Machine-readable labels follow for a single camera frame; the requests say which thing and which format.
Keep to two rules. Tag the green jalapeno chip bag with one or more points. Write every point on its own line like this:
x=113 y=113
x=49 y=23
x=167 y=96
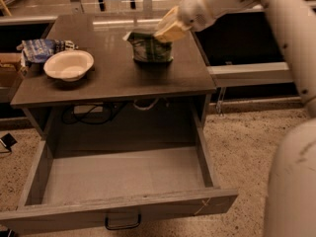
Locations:
x=146 y=48

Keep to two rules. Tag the black drawer handle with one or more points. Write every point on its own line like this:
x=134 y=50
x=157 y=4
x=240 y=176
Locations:
x=122 y=222

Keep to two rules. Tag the blue chip bag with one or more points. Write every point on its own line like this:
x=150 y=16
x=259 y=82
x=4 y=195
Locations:
x=40 y=50

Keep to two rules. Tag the small black floor device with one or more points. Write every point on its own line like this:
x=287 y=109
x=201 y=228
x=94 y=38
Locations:
x=7 y=141

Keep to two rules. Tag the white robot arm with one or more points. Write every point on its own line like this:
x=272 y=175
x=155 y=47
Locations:
x=290 y=208

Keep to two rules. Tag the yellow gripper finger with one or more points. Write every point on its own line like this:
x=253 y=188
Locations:
x=168 y=36
x=170 y=21

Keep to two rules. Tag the white paper bowl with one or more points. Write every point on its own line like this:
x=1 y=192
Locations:
x=69 y=65

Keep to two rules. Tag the open grey top drawer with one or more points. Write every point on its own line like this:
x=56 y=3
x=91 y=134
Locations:
x=72 y=191

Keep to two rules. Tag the cardboard box at left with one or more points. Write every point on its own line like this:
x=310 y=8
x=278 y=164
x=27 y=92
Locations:
x=10 y=69

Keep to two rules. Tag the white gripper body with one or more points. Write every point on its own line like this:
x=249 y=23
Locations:
x=195 y=11

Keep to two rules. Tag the grey cabinet with top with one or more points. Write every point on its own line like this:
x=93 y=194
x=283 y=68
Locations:
x=159 y=105

